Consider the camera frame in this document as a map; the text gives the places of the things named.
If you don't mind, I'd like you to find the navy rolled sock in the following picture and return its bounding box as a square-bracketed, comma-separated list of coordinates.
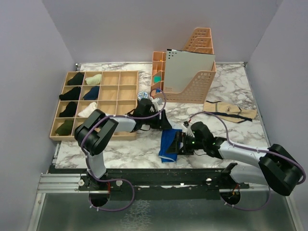
[83, 86, 100, 100]

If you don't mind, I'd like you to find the dark green rolled sock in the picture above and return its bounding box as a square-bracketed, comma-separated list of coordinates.
[55, 119, 74, 136]

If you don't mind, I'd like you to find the grey white folder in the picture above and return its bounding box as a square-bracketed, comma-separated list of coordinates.
[164, 49, 216, 93]

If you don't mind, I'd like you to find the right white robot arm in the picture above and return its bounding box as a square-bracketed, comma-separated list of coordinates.
[160, 122, 304, 196]

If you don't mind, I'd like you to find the wooden compartment tray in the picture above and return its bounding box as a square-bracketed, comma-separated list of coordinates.
[50, 71, 139, 141]

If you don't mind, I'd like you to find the aluminium extrusion rail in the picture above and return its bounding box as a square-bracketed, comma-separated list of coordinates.
[37, 174, 80, 193]

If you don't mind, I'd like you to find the white rolled sock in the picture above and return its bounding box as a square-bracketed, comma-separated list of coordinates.
[77, 102, 97, 118]

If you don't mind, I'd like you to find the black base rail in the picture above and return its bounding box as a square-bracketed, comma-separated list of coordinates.
[78, 167, 249, 201]

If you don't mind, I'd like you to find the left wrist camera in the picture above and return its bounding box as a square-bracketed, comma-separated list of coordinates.
[150, 97, 164, 110]

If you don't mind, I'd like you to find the blue patterned round tin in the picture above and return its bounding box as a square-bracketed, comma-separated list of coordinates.
[137, 91, 149, 101]

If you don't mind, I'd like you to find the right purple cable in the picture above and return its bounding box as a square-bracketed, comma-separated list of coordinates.
[189, 111, 305, 212]

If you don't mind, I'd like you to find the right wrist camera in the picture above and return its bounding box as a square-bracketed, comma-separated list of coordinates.
[183, 121, 194, 137]

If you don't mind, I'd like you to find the blue boxer underwear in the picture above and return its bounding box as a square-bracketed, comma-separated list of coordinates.
[158, 129, 182, 163]

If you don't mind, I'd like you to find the black rolled sock top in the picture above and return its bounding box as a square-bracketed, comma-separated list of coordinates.
[67, 72, 84, 86]

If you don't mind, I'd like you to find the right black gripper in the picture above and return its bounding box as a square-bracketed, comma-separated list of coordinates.
[166, 130, 205, 155]

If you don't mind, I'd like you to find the pale green rolled sock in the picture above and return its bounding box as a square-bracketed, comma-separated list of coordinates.
[85, 74, 102, 85]

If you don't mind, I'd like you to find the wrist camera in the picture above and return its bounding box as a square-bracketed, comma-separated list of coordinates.
[150, 97, 164, 110]
[183, 121, 194, 137]

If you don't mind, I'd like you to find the beige underwear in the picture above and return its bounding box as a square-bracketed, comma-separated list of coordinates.
[203, 101, 257, 123]

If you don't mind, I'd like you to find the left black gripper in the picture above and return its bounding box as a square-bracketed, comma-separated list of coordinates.
[142, 109, 172, 129]

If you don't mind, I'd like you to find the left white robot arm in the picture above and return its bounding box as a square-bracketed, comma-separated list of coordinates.
[74, 98, 172, 190]

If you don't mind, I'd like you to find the peach file organizer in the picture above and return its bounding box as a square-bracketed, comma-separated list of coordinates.
[150, 27, 216, 104]

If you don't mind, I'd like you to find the black rolled sock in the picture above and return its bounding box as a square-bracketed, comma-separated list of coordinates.
[59, 87, 81, 101]
[59, 102, 77, 117]
[67, 72, 84, 86]

